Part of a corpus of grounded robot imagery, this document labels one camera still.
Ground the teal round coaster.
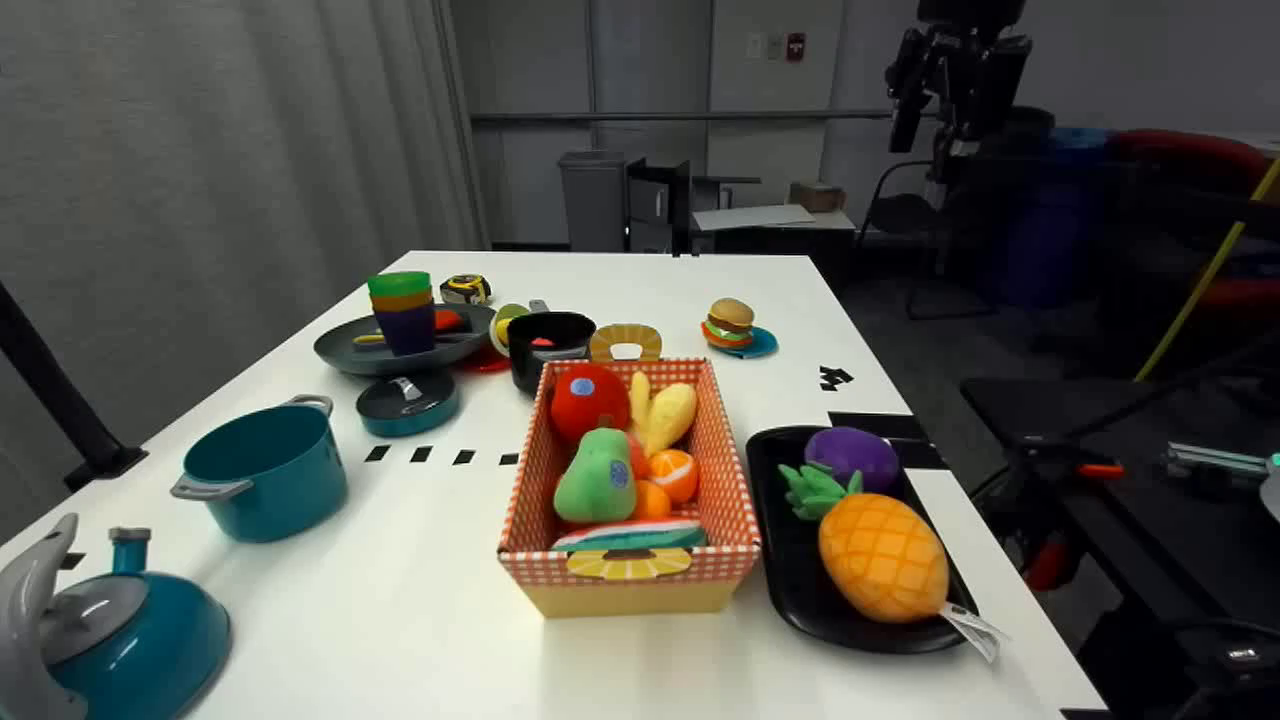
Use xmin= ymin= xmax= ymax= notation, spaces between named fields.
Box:
xmin=698 ymin=324 xmax=782 ymax=365

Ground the toy burger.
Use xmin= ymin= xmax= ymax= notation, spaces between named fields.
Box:
xmin=698 ymin=294 xmax=761 ymax=357

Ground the orange slice plush toy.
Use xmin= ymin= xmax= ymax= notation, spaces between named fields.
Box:
xmin=647 ymin=444 xmax=705 ymax=507

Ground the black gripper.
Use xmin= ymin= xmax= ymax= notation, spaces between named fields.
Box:
xmin=931 ymin=30 xmax=1036 ymax=147

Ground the grey curtain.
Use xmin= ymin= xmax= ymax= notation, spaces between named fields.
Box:
xmin=0 ymin=0 xmax=491 ymax=535

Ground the pineapple plush toy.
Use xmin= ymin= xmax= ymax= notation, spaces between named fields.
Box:
xmin=775 ymin=461 xmax=1003 ymax=668

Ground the orange white checkered box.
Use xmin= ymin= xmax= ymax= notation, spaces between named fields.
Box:
xmin=497 ymin=321 xmax=763 ymax=619

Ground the red padded seat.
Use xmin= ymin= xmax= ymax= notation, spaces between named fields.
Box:
xmin=1111 ymin=123 xmax=1280 ymax=321

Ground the grey cabinet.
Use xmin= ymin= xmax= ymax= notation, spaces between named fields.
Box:
xmin=557 ymin=147 xmax=632 ymax=254

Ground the black toy pot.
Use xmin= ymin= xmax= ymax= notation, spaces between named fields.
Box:
xmin=502 ymin=308 xmax=598 ymax=401

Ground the watermelon slice plush toy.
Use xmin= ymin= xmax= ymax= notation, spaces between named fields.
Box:
xmin=549 ymin=514 xmax=709 ymax=554

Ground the yellow banana plush toy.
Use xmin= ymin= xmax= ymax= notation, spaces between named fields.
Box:
xmin=622 ymin=368 xmax=698 ymax=455

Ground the dark blue plate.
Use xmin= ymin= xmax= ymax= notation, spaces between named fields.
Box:
xmin=352 ymin=368 xmax=464 ymax=441

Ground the teal toy kettle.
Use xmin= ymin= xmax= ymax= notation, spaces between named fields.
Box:
xmin=0 ymin=511 xmax=235 ymax=720

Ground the blue bin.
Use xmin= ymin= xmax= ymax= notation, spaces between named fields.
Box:
xmin=997 ymin=123 xmax=1118 ymax=313

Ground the yellow pole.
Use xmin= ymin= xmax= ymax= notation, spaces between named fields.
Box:
xmin=1132 ymin=153 xmax=1280 ymax=387

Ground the green pear plush toy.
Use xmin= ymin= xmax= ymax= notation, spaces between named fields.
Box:
xmin=549 ymin=425 xmax=639 ymax=527

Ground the black plastic tray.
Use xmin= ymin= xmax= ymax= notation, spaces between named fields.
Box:
xmin=739 ymin=418 xmax=982 ymax=658

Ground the cardboard box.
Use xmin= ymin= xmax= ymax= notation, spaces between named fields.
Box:
xmin=787 ymin=177 xmax=851 ymax=214

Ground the purple plush toy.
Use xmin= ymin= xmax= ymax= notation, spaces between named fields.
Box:
xmin=801 ymin=425 xmax=903 ymax=493

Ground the teal handled tool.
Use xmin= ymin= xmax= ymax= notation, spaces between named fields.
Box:
xmin=1165 ymin=441 xmax=1280 ymax=487

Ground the yellow green toy disc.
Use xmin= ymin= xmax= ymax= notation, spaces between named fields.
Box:
xmin=484 ymin=301 xmax=534 ymax=358

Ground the grey toy plate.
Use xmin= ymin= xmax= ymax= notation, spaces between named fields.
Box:
xmin=310 ymin=301 xmax=497 ymax=380

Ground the black tripod leg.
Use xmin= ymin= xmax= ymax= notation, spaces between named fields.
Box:
xmin=0 ymin=280 xmax=147 ymax=495

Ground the whole orange plush toy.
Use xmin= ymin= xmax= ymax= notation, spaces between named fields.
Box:
xmin=632 ymin=477 xmax=674 ymax=524

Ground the red apple plush toy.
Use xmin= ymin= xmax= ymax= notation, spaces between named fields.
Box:
xmin=549 ymin=365 xmax=637 ymax=448

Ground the teal toy cooking pot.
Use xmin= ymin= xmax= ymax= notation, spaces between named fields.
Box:
xmin=169 ymin=393 xmax=352 ymax=547

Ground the black cart with red grips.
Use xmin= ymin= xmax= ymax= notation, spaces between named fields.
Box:
xmin=955 ymin=371 xmax=1280 ymax=720

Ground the white background table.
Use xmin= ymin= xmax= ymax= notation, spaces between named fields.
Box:
xmin=688 ymin=199 xmax=858 ymax=254

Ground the black office chair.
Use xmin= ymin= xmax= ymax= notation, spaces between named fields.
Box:
xmin=622 ymin=157 xmax=698 ymax=260

